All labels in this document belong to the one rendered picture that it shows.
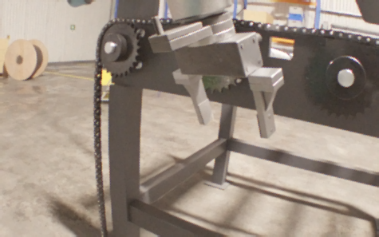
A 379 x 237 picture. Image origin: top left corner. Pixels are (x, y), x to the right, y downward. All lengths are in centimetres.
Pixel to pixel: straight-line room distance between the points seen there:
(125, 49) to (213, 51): 41
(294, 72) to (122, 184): 63
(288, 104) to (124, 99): 46
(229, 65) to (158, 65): 40
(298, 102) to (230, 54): 29
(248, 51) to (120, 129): 56
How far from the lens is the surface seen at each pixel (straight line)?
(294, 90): 61
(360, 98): 56
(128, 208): 95
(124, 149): 84
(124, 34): 76
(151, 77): 75
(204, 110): 48
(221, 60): 37
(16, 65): 688
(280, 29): 56
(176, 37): 32
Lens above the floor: 87
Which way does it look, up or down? 15 degrees down
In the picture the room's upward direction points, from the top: 5 degrees clockwise
